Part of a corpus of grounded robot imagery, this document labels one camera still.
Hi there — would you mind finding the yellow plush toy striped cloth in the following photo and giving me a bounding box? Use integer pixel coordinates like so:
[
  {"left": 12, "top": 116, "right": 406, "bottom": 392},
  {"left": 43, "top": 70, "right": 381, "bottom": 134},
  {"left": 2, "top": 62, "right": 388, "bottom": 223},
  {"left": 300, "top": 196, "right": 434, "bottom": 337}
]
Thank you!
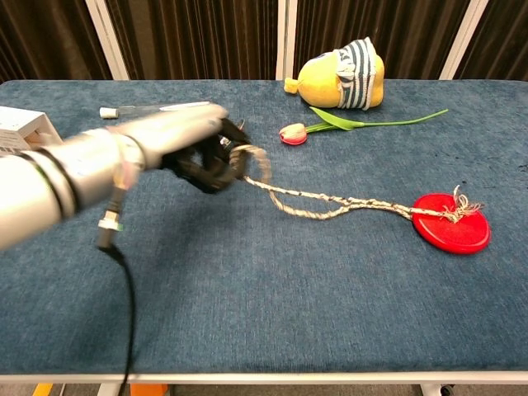
[{"left": 283, "top": 35, "right": 386, "bottom": 111}]

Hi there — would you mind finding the white cardboard box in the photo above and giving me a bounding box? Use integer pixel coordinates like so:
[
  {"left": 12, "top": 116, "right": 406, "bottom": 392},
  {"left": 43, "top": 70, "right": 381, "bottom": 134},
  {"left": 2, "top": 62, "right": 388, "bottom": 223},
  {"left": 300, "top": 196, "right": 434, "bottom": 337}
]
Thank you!
[{"left": 0, "top": 106, "right": 64, "bottom": 158}]

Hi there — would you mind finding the beige braided rope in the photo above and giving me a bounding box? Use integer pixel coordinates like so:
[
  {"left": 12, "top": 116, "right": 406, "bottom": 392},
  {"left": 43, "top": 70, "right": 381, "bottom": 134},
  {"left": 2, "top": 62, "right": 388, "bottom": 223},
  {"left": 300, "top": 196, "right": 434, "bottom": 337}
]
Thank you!
[{"left": 229, "top": 144, "right": 486, "bottom": 224}]

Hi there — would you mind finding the clear test tube white cap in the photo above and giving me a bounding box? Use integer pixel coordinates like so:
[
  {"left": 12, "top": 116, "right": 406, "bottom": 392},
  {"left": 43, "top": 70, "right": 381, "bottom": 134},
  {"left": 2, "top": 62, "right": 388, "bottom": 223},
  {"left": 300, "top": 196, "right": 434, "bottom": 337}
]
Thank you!
[{"left": 99, "top": 101, "right": 211, "bottom": 120}]

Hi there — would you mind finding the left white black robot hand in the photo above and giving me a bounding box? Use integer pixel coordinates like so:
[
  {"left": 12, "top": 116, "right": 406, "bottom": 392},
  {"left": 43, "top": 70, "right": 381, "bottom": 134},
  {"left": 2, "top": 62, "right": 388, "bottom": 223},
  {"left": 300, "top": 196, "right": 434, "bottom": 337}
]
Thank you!
[{"left": 107, "top": 102, "right": 253, "bottom": 196}]

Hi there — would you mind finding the white partition frame post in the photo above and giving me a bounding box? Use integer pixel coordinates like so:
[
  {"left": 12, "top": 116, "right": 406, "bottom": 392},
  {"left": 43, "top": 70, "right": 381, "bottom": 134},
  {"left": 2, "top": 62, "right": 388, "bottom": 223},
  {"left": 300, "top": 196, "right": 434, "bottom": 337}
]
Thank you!
[
  {"left": 438, "top": 0, "right": 491, "bottom": 81},
  {"left": 84, "top": 0, "right": 130, "bottom": 81},
  {"left": 275, "top": 0, "right": 299, "bottom": 81}
]

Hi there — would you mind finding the artificial pink tulip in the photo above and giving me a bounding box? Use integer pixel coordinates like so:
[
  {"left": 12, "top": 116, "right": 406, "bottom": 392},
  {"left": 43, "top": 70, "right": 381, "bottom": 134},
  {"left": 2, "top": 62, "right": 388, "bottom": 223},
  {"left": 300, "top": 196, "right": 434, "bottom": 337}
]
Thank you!
[{"left": 279, "top": 107, "right": 450, "bottom": 146}]

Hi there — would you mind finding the blue carpet table mat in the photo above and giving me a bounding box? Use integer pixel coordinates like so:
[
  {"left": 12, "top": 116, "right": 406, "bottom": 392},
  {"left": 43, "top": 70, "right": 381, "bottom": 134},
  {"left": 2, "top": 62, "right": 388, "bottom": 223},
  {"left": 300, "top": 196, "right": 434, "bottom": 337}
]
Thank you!
[{"left": 0, "top": 79, "right": 528, "bottom": 376}]

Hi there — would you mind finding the red plastic disc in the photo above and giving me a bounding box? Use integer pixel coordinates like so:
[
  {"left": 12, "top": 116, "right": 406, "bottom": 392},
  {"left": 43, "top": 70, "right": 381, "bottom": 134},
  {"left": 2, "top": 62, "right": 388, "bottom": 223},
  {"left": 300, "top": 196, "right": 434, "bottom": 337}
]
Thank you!
[{"left": 412, "top": 192, "right": 492, "bottom": 256}]

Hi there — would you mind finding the dark brown pleated curtain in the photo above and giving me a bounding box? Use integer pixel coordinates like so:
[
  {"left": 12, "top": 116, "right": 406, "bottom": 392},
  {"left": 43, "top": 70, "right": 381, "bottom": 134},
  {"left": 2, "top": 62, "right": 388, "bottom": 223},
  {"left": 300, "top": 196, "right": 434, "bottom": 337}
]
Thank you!
[
  {"left": 0, "top": 0, "right": 113, "bottom": 84},
  {"left": 105, "top": 0, "right": 281, "bottom": 81},
  {"left": 293, "top": 0, "right": 472, "bottom": 81},
  {"left": 453, "top": 0, "right": 528, "bottom": 81}
]

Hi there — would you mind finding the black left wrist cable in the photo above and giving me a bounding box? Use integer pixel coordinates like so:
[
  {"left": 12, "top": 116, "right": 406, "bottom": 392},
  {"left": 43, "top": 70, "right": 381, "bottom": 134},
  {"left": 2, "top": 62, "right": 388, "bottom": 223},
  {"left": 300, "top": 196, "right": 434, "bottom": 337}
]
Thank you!
[{"left": 97, "top": 181, "right": 138, "bottom": 396}]

